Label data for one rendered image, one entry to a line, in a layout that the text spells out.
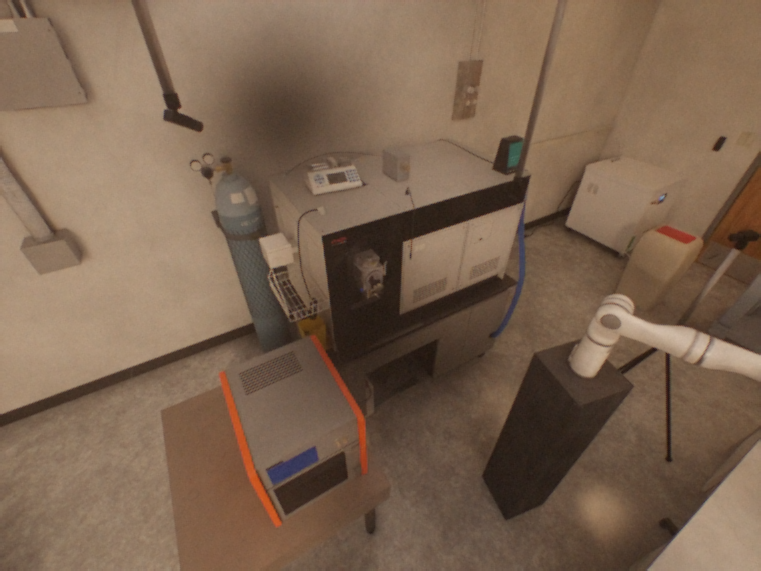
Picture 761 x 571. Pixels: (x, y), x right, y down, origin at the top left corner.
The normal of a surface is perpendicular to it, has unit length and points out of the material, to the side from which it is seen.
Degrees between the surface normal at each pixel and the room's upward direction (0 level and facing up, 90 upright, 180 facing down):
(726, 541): 0
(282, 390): 0
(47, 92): 90
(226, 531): 0
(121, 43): 90
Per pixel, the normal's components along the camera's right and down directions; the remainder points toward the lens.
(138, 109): 0.51, 0.55
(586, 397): 0.00, -0.77
